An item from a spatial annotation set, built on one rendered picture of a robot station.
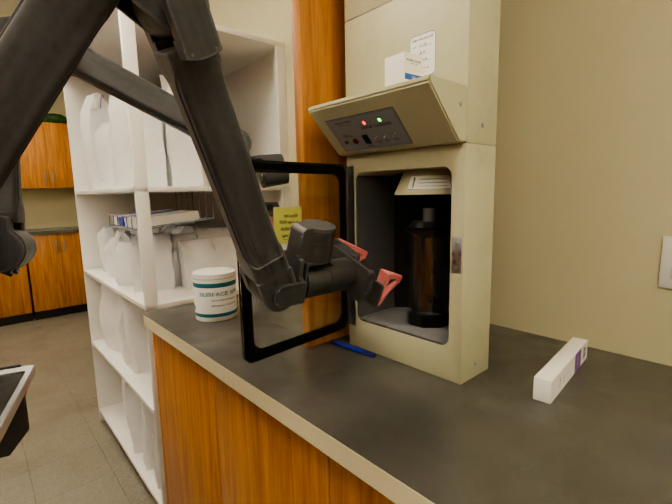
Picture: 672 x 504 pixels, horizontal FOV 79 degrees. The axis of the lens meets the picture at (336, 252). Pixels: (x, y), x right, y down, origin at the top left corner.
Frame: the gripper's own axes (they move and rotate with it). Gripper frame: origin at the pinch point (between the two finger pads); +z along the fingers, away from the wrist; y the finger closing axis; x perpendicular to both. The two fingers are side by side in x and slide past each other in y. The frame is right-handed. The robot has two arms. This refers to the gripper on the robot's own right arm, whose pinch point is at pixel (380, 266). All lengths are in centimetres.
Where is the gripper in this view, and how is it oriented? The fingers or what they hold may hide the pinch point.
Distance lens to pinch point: 80.3
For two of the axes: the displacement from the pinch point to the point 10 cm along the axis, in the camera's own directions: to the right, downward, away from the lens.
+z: 7.5, -1.1, 6.5
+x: -2.4, 8.8, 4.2
